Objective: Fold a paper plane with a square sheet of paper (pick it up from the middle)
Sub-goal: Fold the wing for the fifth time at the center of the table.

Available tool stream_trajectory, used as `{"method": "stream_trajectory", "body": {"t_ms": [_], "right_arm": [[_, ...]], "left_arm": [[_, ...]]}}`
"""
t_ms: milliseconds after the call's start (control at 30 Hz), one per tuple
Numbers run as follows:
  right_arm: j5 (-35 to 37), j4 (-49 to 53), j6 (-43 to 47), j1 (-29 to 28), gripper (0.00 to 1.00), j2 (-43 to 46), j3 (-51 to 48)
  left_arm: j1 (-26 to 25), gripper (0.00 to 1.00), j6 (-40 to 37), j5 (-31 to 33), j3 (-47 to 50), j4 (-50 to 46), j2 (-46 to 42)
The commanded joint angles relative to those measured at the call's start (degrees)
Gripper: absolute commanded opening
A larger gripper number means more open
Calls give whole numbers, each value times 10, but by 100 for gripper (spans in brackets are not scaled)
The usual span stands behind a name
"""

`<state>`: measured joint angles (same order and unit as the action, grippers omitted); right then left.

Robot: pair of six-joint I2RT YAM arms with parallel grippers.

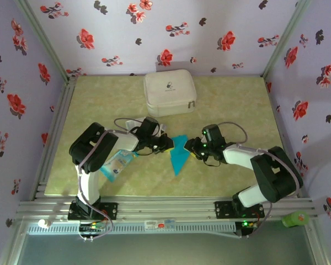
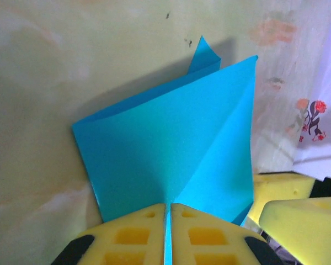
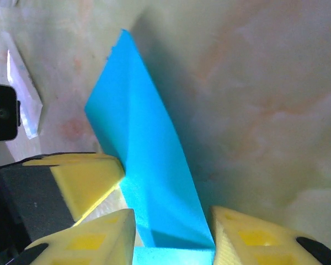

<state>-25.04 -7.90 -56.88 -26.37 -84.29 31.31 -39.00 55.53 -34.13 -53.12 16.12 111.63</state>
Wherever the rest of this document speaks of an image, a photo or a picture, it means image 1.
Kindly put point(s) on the small white bottle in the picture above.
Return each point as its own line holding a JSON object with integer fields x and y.
{"x": 44, "y": 223}

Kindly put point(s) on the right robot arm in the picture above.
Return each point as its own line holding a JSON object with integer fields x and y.
{"x": 237, "y": 157}

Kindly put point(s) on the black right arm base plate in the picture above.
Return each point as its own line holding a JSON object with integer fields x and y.
{"x": 223, "y": 209}

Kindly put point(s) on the green bottle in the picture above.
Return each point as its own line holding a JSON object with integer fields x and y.
{"x": 295, "y": 219}

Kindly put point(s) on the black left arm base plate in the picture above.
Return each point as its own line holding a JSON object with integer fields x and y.
{"x": 110, "y": 211}

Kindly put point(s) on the white zippered pouch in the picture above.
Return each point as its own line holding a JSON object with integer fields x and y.
{"x": 169, "y": 91}

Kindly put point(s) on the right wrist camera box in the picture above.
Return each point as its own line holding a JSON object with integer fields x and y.
{"x": 212, "y": 133}

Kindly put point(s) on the white label sticker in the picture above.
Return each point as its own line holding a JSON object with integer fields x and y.
{"x": 154, "y": 224}

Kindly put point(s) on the aluminium side rail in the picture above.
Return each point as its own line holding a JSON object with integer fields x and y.
{"x": 55, "y": 132}
{"x": 281, "y": 129}

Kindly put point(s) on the aluminium frame post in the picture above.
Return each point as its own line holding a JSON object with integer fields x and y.
{"x": 44, "y": 41}
{"x": 287, "y": 38}

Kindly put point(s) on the blue snack packet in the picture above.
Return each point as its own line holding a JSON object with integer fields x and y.
{"x": 116, "y": 167}

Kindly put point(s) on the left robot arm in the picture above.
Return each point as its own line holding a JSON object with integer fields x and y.
{"x": 88, "y": 182}

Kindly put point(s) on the blue paper sheet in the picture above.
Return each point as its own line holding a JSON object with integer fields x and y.
{"x": 179, "y": 157}

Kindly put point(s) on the aluminium frame rail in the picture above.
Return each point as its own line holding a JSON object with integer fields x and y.
{"x": 165, "y": 207}

